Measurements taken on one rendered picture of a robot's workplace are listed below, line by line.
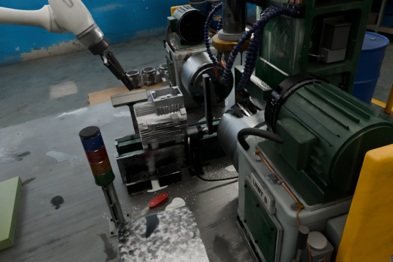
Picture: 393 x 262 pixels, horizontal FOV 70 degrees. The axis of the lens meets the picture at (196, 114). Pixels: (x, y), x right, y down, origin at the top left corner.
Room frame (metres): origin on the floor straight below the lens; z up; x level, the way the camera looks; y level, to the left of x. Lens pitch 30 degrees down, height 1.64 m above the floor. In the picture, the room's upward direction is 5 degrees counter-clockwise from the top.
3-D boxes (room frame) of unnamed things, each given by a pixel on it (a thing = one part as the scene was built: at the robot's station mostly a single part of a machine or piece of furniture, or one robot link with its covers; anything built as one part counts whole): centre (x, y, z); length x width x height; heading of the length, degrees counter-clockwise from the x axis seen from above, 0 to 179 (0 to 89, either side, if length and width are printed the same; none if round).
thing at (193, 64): (1.45, -0.06, 1.04); 0.37 x 0.25 x 0.25; 13
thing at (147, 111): (1.03, 0.16, 1.02); 0.20 x 0.19 x 0.19; 104
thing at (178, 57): (1.68, -0.01, 0.99); 0.35 x 0.31 x 0.37; 13
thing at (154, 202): (0.78, 0.18, 0.81); 0.09 x 0.03 x 0.02; 129
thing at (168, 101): (1.04, 0.12, 1.11); 0.12 x 0.11 x 0.07; 104
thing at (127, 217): (0.69, 0.32, 1.01); 0.08 x 0.08 x 0.42; 13
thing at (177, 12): (1.72, 0.04, 1.16); 0.33 x 0.26 x 0.42; 13
